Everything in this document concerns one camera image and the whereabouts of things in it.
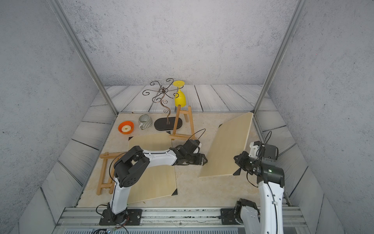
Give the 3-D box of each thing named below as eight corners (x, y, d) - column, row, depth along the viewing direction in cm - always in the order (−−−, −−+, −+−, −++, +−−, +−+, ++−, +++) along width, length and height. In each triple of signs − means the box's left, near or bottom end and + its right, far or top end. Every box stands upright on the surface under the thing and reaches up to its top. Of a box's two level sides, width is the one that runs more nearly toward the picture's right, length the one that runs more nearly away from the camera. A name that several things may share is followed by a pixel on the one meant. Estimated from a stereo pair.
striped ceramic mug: (138, 131, 110) (136, 126, 106) (142, 119, 118) (140, 114, 114) (150, 131, 110) (148, 126, 106) (153, 119, 118) (151, 114, 114)
